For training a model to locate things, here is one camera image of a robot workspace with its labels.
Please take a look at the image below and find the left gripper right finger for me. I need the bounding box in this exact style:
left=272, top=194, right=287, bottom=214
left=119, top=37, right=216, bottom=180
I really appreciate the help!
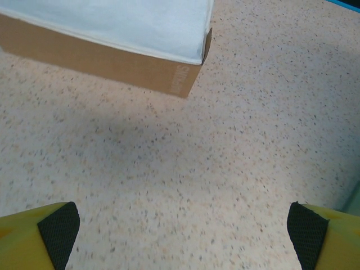
left=288, top=201, right=360, bottom=270

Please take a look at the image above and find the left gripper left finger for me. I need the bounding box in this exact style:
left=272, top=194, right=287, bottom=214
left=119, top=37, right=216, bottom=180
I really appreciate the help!
left=0, top=201, right=80, bottom=270

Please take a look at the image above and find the stack of white napkins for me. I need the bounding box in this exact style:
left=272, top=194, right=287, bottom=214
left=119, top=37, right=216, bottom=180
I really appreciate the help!
left=0, top=0, right=216, bottom=66

